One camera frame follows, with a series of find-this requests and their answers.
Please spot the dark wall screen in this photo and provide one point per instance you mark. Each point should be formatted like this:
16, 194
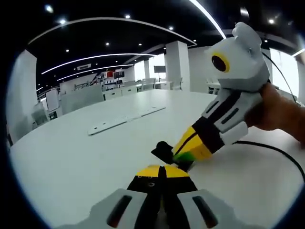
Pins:
118, 75

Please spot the person's right hand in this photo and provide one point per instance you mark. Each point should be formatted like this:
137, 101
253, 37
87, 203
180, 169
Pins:
276, 112

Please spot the flat white strip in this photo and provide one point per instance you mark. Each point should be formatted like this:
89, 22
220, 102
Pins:
124, 119

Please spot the dark screen on pole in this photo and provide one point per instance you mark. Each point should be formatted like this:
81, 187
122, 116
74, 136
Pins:
159, 69

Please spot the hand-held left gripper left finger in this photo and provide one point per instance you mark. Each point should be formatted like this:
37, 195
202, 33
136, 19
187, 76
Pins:
133, 205

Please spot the grey desk partition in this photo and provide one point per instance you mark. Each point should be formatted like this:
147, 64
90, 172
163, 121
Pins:
82, 99

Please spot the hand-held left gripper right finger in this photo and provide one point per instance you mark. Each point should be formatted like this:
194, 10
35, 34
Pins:
186, 205

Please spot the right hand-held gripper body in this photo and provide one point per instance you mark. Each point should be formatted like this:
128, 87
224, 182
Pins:
243, 64

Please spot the white office chair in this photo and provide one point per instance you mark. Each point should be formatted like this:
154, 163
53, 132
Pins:
177, 83

